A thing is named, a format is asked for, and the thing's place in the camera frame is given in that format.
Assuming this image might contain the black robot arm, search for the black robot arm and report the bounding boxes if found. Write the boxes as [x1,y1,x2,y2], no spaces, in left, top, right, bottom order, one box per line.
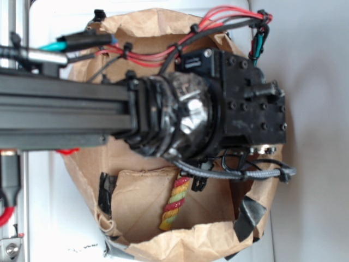
[1,49,287,162]

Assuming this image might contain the red and black wire bundle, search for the red and black wire bundle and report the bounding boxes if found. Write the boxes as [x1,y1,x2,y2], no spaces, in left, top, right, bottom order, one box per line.
[56,7,273,82]

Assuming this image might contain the brown paper bag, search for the brown paper bag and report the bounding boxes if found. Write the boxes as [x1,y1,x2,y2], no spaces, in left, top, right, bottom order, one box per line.
[62,8,279,261]

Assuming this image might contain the aluminium frame rail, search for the aluminium frame rail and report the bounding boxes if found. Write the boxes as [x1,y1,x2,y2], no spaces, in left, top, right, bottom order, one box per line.
[1,1,30,261]

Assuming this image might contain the grey braided cable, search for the grey braided cable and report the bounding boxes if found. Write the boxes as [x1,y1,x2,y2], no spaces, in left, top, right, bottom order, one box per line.
[169,157,297,192]

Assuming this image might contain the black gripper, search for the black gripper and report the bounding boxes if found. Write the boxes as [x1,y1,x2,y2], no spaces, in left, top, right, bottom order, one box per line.
[174,49,286,161]

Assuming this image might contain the red yellow green rope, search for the red yellow green rope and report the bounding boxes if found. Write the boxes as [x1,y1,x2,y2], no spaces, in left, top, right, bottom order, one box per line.
[159,174,191,231]

